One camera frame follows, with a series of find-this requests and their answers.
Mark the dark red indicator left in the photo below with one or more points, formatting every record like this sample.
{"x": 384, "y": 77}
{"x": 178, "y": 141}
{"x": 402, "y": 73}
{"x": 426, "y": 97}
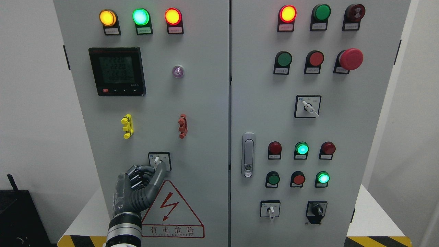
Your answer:
{"x": 274, "y": 151}

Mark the red emergency stop button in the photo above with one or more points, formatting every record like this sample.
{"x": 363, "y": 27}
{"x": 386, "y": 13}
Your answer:
{"x": 348, "y": 60}

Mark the white rotary selector switch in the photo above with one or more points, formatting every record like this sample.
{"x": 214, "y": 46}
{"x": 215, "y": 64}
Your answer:
{"x": 156, "y": 158}

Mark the red push button lower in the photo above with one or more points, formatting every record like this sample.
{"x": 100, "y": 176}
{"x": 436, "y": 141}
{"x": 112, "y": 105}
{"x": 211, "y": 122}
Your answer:
{"x": 297, "y": 179}

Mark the red indicator light right door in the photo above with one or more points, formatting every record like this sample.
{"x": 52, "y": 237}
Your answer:
{"x": 286, "y": 18}

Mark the lit green push button lower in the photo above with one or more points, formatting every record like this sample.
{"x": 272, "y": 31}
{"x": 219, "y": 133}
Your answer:
{"x": 322, "y": 179}

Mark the grey right cabinet door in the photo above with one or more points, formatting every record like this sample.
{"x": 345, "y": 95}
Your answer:
{"x": 264, "y": 103}

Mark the black knob selector switch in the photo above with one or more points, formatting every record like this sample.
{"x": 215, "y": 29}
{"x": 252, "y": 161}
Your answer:
{"x": 315, "y": 211}

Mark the silver door handle lock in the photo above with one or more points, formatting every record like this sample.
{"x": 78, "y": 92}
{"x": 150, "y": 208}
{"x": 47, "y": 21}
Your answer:
{"x": 247, "y": 154}

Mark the white rotary switch upper right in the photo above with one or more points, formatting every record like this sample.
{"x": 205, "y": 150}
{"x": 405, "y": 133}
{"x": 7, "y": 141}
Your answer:
{"x": 307, "y": 106}

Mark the grey left cabinet door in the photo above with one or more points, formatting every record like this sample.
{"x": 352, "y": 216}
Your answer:
{"x": 199, "y": 161}

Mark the dark red buzzer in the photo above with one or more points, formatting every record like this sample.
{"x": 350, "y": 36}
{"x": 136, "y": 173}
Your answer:
{"x": 352, "y": 17}

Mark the yellow indicator light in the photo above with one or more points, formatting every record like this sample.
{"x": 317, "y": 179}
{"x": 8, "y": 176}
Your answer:
{"x": 110, "y": 22}

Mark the silver black robot forearm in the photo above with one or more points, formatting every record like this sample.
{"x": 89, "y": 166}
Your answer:
{"x": 124, "y": 230}

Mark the black digital power meter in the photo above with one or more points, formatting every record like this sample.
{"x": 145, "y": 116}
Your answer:
{"x": 118, "y": 71}

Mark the grey cabinet door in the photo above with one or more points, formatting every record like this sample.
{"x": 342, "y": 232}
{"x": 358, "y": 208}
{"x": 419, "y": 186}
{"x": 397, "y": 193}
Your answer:
{"x": 199, "y": 161}
{"x": 264, "y": 103}

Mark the red high voltage warning sticker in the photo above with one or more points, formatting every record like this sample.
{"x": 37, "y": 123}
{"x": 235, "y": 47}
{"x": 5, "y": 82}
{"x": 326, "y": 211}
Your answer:
{"x": 171, "y": 216}

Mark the green push button second row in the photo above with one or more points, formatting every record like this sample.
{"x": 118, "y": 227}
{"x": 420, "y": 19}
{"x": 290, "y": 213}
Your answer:
{"x": 282, "y": 63}

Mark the red push button second row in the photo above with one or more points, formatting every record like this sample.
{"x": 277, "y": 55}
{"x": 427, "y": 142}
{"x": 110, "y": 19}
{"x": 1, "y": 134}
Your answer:
{"x": 313, "y": 62}

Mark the red terminal connector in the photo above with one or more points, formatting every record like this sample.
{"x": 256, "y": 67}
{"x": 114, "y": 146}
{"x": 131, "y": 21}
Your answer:
{"x": 183, "y": 126}

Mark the white rotary switch lower right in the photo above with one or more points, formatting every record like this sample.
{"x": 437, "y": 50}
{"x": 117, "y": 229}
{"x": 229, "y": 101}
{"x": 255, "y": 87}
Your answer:
{"x": 270, "y": 208}

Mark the clear white indicator lamp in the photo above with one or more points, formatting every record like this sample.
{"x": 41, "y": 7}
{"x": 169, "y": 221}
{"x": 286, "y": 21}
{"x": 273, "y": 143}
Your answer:
{"x": 178, "y": 71}

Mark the red indicator light top left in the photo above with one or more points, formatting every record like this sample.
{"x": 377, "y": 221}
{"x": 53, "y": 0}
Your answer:
{"x": 173, "y": 18}

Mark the white platform with hazard stripes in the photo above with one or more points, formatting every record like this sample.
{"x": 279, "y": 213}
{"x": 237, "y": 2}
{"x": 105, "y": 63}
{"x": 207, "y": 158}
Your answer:
{"x": 371, "y": 226}

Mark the black box with antenna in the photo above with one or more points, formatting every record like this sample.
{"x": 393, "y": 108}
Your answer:
{"x": 20, "y": 224}

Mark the dark red indicator right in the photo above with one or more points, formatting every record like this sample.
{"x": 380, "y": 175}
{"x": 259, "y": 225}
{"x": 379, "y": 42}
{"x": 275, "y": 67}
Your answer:
{"x": 327, "y": 151}

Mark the dark red indicator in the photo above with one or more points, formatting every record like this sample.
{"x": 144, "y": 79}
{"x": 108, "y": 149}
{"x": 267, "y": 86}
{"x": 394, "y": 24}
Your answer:
{"x": 274, "y": 151}
{"x": 327, "y": 151}

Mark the green push button top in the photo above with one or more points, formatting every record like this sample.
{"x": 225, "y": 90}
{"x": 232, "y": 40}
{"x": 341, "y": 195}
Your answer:
{"x": 319, "y": 17}

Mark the lit green indicator middle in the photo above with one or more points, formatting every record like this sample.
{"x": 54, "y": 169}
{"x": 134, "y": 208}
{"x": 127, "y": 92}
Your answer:
{"x": 301, "y": 151}

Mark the yellow terminal connector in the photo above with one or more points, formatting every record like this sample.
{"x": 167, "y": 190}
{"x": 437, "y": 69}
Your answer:
{"x": 127, "y": 126}

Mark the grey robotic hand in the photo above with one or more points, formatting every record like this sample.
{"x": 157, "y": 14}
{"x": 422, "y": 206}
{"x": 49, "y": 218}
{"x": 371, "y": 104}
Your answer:
{"x": 137, "y": 188}

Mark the green indicator light top left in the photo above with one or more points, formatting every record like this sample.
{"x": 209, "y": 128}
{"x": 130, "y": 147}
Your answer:
{"x": 142, "y": 20}

